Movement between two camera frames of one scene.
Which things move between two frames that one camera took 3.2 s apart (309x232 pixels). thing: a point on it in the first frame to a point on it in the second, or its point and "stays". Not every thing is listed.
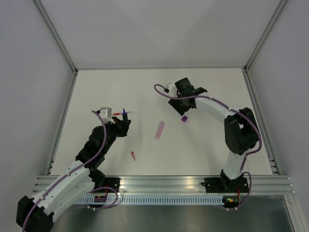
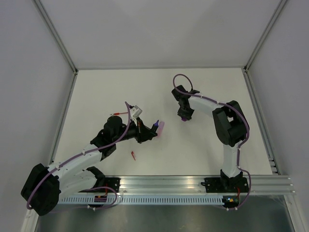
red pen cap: x=132 y=153 stays
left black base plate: x=113 y=182 stays
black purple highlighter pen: x=124 y=115 to x=155 y=126
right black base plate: x=217 y=185 stays
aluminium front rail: x=182 y=185 stays
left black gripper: x=122 y=126 to x=143 y=134
